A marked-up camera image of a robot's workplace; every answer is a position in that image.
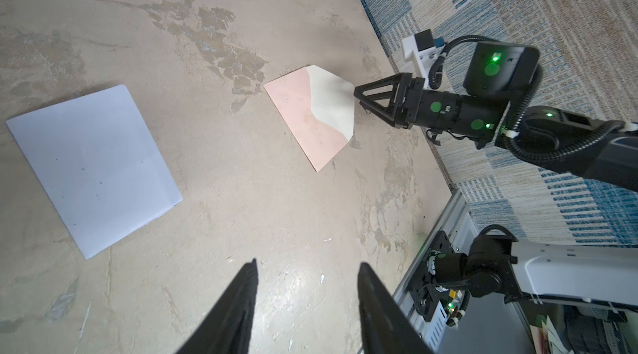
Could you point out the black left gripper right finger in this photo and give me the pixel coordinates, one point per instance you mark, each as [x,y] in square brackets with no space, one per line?
[385,329]

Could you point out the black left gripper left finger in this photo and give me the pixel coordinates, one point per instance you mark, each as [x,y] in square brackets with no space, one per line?
[227,328]

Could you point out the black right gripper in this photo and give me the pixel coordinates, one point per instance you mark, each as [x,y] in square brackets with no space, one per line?
[462,116]

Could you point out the pink envelope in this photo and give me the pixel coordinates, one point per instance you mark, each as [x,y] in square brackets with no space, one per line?
[318,108]

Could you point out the blue floral letter paper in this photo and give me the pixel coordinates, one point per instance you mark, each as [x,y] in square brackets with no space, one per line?
[99,165]

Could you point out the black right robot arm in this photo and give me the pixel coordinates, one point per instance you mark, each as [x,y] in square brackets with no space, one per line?
[482,90]

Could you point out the stack of papers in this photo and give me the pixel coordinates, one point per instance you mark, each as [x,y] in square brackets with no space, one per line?
[545,337]

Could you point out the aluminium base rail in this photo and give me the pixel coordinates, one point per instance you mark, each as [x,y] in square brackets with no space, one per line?
[431,294]

